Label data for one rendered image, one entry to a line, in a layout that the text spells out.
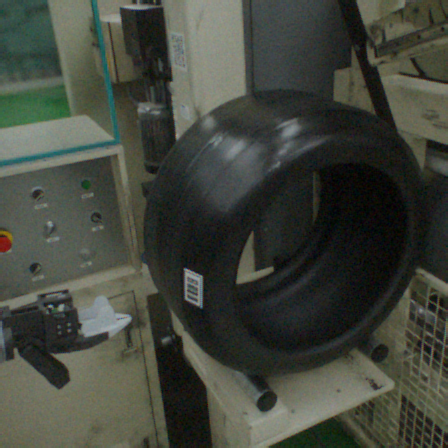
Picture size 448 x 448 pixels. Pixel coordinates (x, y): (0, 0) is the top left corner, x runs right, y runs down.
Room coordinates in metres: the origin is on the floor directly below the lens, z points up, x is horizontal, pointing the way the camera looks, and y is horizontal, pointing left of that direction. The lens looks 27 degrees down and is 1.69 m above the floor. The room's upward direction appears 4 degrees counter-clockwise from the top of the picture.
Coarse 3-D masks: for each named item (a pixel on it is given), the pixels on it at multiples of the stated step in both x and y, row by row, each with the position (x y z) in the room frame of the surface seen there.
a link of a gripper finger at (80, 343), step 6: (78, 336) 0.76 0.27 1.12; (90, 336) 0.76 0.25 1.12; (96, 336) 0.76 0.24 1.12; (102, 336) 0.77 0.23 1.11; (108, 336) 0.77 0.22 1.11; (78, 342) 0.74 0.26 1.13; (84, 342) 0.74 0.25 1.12; (90, 342) 0.75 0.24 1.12; (96, 342) 0.75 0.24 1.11; (66, 348) 0.74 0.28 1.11; (72, 348) 0.74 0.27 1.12; (78, 348) 0.74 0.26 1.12; (84, 348) 0.74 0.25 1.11
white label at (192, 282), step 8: (184, 272) 0.78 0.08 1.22; (192, 272) 0.77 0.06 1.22; (184, 280) 0.78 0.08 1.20; (192, 280) 0.77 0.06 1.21; (200, 280) 0.76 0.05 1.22; (184, 288) 0.78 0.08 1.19; (192, 288) 0.77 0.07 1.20; (200, 288) 0.76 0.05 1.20; (184, 296) 0.78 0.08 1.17; (192, 296) 0.77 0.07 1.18; (200, 296) 0.76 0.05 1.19; (200, 304) 0.76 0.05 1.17
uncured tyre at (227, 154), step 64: (192, 128) 1.00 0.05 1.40; (256, 128) 0.88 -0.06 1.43; (320, 128) 0.88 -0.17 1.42; (384, 128) 0.95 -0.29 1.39; (192, 192) 0.84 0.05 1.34; (256, 192) 0.81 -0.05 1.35; (384, 192) 1.11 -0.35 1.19; (192, 256) 0.79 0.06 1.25; (320, 256) 1.17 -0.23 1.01; (384, 256) 1.06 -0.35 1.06; (192, 320) 0.79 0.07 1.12; (256, 320) 1.05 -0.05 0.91; (320, 320) 1.02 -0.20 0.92
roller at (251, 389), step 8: (240, 376) 0.87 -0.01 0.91; (248, 376) 0.86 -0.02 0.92; (256, 376) 0.86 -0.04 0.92; (240, 384) 0.86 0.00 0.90; (248, 384) 0.84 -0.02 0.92; (256, 384) 0.83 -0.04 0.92; (264, 384) 0.83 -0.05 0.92; (248, 392) 0.83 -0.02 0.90; (256, 392) 0.81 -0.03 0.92; (264, 392) 0.81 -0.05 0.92; (272, 392) 0.81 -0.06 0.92; (256, 400) 0.80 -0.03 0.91; (264, 400) 0.80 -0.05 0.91; (272, 400) 0.80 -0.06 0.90; (264, 408) 0.80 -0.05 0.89; (272, 408) 0.80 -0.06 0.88
